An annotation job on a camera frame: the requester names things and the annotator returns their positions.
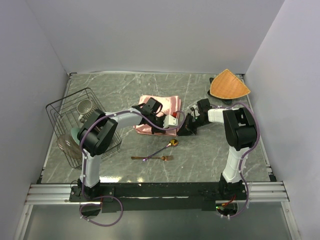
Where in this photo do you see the rose gold fork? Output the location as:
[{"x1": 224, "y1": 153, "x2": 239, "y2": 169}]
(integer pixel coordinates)
[{"x1": 130, "y1": 155, "x2": 174, "y2": 161}]

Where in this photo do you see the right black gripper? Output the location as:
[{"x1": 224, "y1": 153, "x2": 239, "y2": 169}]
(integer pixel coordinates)
[{"x1": 176, "y1": 113, "x2": 209, "y2": 137}]

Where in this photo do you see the clear glass bowl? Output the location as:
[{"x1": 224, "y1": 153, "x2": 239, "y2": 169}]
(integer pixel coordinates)
[{"x1": 56, "y1": 133, "x2": 82, "y2": 160}]

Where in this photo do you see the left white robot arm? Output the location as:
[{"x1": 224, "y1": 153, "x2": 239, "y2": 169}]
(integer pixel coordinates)
[{"x1": 77, "y1": 98, "x2": 179, "y2": 201}]

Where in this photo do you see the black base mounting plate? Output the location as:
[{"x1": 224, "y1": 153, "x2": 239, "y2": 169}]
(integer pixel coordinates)
[{"x1": 69, "y1": 181, "x2": 248, "y2": 213}]

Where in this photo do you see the gold spoon with purple handle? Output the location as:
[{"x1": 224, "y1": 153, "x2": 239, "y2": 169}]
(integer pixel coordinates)
[{"x1": 142, "y1": 139, "x2": 179, "y2": 162}]

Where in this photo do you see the pink satin napkin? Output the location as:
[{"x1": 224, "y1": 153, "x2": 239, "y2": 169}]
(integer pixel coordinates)
[{"x1": 134, "y1": 95, "x2": 182, "y2": 135}]

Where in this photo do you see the aluminium rail frame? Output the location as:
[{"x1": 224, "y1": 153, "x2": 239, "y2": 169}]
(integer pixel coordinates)
[{"x1": 14, "y1": 181, "x2": 302, "y2": 240}]

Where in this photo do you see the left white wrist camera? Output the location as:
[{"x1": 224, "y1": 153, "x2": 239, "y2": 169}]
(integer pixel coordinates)
[{"x1": 163, "y1": 112, "x2": 179, "y2": 129}]

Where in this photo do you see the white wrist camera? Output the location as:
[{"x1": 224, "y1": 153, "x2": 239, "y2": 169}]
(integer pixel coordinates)
[
  {"x1": 163, "y1": 112, "x2": 179, "y2": 129},
  {"x1": 190, "y1": 105, "x2": 199, "y2": 118}
]

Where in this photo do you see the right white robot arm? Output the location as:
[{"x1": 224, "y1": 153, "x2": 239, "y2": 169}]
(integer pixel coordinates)
[{"x1": 177, "y1": 98, "x2": 260, "y2": 200}]

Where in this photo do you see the grey striped mug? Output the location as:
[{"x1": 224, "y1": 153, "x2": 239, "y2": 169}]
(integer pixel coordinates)
[{"x1": 76, "y1": 99, "x2": 99, "y2": 123}]

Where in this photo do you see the teal green bowl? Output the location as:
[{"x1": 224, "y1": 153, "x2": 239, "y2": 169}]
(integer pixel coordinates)
[{"x1": 70, "y1": 127, "x2": 80, "y2": 146}]

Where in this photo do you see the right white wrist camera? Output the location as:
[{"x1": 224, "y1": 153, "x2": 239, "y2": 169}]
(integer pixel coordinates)
[{"x1": 190, "y1": 105, "x2": 199, "y2": 118}]

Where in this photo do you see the black wire dish rack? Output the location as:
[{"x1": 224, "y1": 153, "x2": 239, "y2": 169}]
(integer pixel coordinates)
[{"x1": 45, "y1": 87, "x2": 123, "y2": 169}]

